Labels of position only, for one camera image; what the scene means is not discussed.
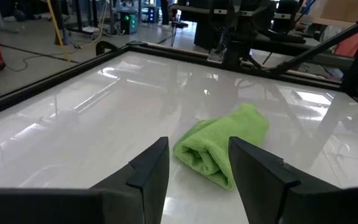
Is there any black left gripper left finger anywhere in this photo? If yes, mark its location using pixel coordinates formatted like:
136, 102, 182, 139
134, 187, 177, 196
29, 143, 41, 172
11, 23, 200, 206
0, 136, 170, 224

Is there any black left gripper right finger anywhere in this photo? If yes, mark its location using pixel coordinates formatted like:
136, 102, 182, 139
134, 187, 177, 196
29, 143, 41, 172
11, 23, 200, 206
228, 136, 358, 224

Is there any green microfibre towel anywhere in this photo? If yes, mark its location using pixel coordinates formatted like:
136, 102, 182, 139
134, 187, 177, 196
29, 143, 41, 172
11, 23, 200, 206
173, 103, 270, 191

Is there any computer tower with green lights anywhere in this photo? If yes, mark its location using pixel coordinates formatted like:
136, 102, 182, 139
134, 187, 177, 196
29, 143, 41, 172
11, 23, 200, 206
119, 11, 139, 35

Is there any red cloth item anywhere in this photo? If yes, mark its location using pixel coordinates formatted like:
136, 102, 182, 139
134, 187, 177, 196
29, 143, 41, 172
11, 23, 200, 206
334, 29, 358, 58

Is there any tan cardboard box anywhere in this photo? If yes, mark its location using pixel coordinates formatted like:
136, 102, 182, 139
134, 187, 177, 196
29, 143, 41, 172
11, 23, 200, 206
308, 0, 358, 28

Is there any black frame corner handle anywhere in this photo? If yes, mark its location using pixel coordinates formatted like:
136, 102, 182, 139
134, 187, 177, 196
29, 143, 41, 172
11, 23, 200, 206
95, 40, 120, 56

